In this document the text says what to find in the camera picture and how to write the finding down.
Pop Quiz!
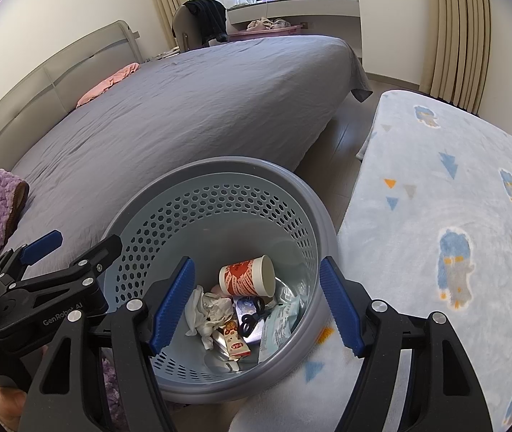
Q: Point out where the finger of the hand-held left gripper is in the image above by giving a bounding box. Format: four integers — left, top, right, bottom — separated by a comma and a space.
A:
0, 229, 64, 280
10, 235, 123, 295

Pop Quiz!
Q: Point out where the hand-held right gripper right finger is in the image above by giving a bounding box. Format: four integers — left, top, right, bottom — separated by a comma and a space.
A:
319, 256, 493, 432

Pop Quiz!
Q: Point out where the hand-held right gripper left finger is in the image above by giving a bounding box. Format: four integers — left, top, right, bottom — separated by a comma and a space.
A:
18, 256, 196, 432

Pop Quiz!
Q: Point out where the beige paper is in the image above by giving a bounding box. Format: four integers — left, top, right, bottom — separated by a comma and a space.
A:
202, 292, 236, 349

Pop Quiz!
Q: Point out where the white and green mask packet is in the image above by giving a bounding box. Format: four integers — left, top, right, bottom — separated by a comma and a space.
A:
258, 299, 302, 363

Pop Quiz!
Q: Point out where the red and white snack wrapper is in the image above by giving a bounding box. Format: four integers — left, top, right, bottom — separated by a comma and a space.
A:
213, 319, 251, 361

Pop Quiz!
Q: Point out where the black hair tie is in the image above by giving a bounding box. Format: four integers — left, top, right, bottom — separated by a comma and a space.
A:
239, 297, 266, 336

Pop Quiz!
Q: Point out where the red and white paper cup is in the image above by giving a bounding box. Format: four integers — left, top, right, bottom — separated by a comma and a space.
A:
219, 254, 277, 298

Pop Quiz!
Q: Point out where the grey perforated waste basket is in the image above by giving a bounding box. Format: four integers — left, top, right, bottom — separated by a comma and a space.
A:
95, 157, 340, 406

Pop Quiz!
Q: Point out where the purple fuzzy clothing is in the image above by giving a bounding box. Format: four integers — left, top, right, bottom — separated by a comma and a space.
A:
100, 355, 128, 432

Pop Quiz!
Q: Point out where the grey bed headboard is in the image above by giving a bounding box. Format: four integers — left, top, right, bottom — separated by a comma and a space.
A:
0, 20, 143, 169

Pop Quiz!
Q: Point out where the grey bed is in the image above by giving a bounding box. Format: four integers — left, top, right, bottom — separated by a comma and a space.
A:
0, 35, 374, 271

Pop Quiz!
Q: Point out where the pink cloth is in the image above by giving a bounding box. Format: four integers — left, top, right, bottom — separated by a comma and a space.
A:
76, 63, 141, 108

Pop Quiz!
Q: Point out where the chair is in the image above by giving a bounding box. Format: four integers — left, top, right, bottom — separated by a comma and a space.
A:
172, 0, 230, 52

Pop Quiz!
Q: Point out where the beige curtain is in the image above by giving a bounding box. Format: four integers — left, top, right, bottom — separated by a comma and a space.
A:
420, 0, 491, 115
143, 0, 180, 50

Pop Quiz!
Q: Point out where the black garment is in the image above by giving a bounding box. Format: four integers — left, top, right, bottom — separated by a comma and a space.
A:
184, 0, 230, 43

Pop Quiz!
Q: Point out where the pink basin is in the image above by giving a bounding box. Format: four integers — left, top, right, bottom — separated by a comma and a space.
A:
228, 24, 308, 41

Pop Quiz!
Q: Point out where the pile of clothes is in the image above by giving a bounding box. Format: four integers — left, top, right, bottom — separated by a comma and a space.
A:
247, 17, 290, 32

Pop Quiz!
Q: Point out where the white window sill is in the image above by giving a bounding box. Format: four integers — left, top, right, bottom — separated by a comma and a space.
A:
226, 0, 362, 61

